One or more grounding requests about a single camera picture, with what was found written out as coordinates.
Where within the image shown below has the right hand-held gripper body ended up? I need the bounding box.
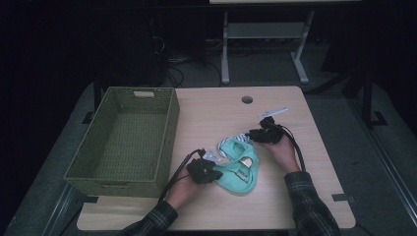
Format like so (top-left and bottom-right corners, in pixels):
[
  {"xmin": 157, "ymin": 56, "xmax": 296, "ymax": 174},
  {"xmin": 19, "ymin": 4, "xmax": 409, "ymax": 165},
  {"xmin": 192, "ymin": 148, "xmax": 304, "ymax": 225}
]
[{"xmin": 257, "ymin": 106, "xmax": 289, "ymax": 145}]

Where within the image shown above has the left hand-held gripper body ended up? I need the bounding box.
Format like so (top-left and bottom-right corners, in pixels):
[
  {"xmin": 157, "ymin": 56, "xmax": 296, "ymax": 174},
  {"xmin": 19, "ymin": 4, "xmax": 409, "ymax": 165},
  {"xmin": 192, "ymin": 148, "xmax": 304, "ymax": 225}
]
[{"xmin": 186, "ymin": 147, "xmax": 221, "ymax": 185}]

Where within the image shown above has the mint green garment striped lining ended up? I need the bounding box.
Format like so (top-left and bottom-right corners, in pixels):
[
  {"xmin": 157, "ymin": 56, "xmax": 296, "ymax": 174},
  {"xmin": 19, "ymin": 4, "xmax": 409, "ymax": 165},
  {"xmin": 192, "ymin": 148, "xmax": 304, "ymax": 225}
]
[{"xmin": 214, "ymin": 132, "xmax": 261, "ymax": 195}]

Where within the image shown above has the green woven basket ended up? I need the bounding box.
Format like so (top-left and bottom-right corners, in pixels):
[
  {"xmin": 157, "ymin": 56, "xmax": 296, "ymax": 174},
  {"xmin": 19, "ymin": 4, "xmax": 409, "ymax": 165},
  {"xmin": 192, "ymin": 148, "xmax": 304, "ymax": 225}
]
[{"xmin": 63, "ymin": 86, "xmax": 181, "ymax": 199}]

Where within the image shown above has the person's right hand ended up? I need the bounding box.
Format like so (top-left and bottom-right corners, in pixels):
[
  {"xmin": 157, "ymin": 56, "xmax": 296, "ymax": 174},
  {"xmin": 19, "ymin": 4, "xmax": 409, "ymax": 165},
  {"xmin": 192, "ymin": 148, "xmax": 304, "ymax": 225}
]
[{"xmin": 261, "ymin": 133, "xmax": 302, "ymax": 174}]

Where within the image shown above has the person's left hand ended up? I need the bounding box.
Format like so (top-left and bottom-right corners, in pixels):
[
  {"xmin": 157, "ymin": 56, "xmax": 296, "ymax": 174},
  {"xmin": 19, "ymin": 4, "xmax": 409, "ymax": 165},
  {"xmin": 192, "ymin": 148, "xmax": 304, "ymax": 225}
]
[{"xmin": 164, "ymin": 175, "xmax": 200, "ymax": 211}]

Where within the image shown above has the grey tape strip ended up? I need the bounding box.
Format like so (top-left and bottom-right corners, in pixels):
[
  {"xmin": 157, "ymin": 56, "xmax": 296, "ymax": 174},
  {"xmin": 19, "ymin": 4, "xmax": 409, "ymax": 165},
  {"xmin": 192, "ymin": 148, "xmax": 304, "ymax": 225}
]
[{"xmin": 330, "ymin": 193, "xmax": 357, "ymax": 203}]

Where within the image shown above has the dark metal stand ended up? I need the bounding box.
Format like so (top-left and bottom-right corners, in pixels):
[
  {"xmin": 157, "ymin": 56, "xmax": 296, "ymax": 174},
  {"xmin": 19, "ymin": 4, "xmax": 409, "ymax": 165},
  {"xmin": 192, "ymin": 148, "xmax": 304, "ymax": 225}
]
[{"xmin": 358, "ymin": 63, "xmax": 389, "ymax": 130}]

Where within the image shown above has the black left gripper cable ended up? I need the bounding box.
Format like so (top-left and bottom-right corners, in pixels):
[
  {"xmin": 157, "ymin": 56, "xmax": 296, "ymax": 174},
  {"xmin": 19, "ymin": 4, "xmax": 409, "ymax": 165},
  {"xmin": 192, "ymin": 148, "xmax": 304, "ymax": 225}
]
[{"xmin": 157, "ymin": 147, "xmax": 207, "ymax": 203}]

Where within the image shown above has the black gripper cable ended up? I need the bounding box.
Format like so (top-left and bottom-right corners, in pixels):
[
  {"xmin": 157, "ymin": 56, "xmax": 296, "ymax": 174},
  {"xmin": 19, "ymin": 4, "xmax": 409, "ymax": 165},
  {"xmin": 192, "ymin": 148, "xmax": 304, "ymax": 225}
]
[
  {"xmin": 157, "ymin": 147, "xmax": 207, "ymax": 203},
  {"xmin": 274, "ymin": 123, "xmax": 308, "ymax": 173}
]

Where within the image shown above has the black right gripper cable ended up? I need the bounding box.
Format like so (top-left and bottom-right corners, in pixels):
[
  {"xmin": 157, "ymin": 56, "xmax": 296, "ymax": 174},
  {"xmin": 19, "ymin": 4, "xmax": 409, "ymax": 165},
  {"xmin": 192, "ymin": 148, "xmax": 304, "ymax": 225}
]
[{"xmin": 274, "ymin": 123, "xmax": 308, "ymax": 173}]

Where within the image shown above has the white metal table frame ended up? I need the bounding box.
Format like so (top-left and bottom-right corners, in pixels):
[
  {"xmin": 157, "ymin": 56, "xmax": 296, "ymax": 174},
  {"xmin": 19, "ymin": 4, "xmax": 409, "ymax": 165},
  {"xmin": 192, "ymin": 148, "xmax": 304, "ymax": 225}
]
[{"xmin": 220, "ymin": 9, "xmax": 317, "ymax": 86}]

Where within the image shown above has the tangle of floor cables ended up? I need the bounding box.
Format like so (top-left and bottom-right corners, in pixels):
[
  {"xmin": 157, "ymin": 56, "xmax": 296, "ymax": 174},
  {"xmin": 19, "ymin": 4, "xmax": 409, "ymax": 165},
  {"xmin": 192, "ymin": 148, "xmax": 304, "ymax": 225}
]
[{"xmin": 149, "ymin": 34, "xmax": 224, "ymax": 89}]

